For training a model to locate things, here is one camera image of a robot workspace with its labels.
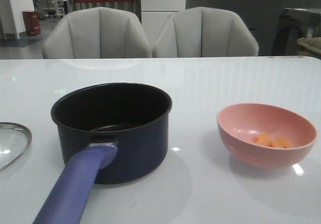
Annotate dark grey kitchen counter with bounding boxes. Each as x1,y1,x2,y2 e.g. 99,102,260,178
187,0,320,56

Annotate glass pot lid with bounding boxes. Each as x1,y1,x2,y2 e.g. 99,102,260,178
1,122,32,172

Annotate orange ham slices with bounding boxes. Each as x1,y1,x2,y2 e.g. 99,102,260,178
250,133,293,149

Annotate red bin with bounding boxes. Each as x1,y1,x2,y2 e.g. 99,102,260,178
23,11,41,36

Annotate blue saucepan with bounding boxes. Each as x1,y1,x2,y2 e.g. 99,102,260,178
34,83,172,223

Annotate left grey chair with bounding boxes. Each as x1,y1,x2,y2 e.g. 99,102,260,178
42,7,151,59

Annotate white refrigerator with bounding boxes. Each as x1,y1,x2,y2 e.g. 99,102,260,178
140,0,186,45

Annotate right grey chair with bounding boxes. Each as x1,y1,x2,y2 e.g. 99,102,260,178
152,7,259,58

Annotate grey chair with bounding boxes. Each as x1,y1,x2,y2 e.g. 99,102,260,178
152,7,259,58
42,7,151,59

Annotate pink bowl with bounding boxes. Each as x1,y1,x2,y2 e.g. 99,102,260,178
217,103,317,169

